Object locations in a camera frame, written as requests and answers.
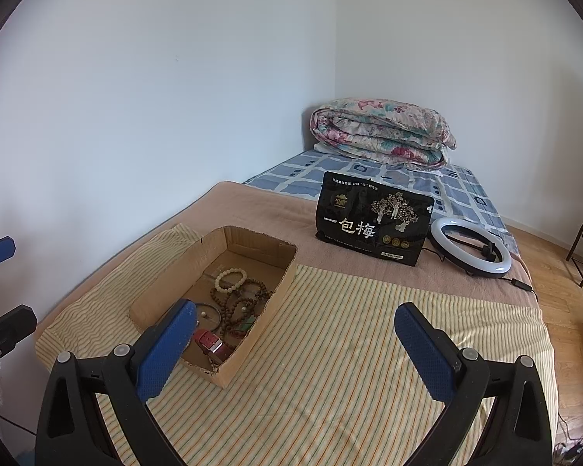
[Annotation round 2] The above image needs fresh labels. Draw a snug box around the cream bead bracelet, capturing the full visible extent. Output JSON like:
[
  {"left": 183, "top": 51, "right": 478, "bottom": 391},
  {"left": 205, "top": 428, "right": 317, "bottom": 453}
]
[{"left": 215, "top": 267, "right": 248, "bottom": 294}]

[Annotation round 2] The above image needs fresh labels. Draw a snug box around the white ring light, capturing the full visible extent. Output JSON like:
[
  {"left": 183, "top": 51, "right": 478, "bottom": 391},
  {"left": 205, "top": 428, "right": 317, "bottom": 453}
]
[{"left": 428, "top": 217, "right": 515, "bottom": 280}]

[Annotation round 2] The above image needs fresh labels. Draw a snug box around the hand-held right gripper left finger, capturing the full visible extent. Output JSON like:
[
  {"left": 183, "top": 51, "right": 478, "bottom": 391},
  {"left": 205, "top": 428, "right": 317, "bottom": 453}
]
[{"left": 35, "top": 298, "right": 197, "bottom": 466}]

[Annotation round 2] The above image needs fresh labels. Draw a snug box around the black power cable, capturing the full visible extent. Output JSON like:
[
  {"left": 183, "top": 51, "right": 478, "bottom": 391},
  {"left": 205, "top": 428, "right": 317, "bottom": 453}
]
[{"left": 420, "top": 247, "right": 539, "bottom": 297}]

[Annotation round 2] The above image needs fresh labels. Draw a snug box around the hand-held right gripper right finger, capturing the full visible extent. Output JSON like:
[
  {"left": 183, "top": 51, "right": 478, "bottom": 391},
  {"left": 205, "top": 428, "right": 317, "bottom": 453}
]
[{"left": 393, "top": 302, "right": 553, "bottom": 466}]

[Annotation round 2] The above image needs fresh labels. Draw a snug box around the brown wooden bead necklace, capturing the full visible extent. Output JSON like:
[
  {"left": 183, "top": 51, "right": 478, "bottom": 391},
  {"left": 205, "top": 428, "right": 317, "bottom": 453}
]
[{"left": 210, "top": 278, "right": 274, "bottom": 338}]

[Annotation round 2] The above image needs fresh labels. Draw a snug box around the brown blanket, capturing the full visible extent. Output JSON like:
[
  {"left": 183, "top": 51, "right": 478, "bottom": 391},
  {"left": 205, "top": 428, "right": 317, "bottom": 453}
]
[{"left": 36, "top": 181, "right": 540, "bottom": 321}]

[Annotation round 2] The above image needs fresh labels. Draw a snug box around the thin black bangle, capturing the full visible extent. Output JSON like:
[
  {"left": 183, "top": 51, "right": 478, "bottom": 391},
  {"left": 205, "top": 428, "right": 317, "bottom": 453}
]
[{"left": 194, "top": 302, "right": 224, "bottom": 338}]

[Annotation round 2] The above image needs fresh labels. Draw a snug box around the folded floral quilt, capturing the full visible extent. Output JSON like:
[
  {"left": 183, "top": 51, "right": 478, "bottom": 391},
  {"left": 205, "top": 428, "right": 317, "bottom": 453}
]
[{"left": 309, "top": 97, "right": 457, "bottom": 167}]

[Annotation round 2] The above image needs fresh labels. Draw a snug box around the red strap wristwatch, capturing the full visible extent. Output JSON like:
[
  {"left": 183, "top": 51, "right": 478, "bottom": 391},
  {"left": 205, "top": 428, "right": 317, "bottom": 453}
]
[{"left": 193, "top": 329, "right": 235, "bottom": 361}]

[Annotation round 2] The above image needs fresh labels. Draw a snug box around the blue checked bed sheet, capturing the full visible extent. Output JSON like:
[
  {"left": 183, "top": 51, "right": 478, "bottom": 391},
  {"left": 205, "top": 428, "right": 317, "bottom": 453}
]
[{"left": 243, "top": 148, "right": 520, "bottom": 253}]

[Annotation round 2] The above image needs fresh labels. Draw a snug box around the cardboard box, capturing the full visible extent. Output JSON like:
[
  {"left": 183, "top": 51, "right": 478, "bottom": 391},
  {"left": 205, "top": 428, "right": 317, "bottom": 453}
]
[{"left": 129, "top": 226, "right": 298, "bottom": 389}]

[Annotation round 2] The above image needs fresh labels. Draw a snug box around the black snack bag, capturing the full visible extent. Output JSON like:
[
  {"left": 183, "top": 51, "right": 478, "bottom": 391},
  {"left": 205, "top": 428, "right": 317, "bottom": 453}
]
[{"left": 315, "top": 171, "right": 435, "bottom": 268}]

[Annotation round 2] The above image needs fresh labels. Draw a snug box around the yellow striped cloth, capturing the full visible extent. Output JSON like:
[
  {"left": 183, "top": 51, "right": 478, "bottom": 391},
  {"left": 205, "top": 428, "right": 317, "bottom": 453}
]
[{"left": 35, "top": 223, "right": 553, "bottom": 466}]

